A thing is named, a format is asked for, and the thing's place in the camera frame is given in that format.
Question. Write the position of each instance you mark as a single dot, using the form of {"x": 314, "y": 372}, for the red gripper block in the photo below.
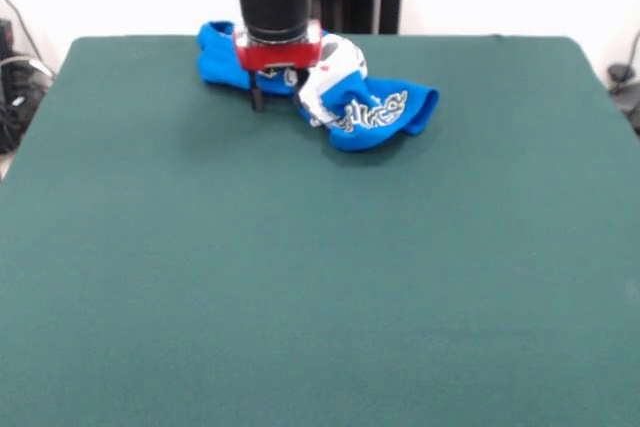
{"x": 277, "y": 56}

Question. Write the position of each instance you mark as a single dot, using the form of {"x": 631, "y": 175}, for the blue printed shirt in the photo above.
{"x": 370, "y": 122}

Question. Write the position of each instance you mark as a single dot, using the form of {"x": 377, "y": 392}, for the dark green table cloth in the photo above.
{"x": 350, "y": 272}

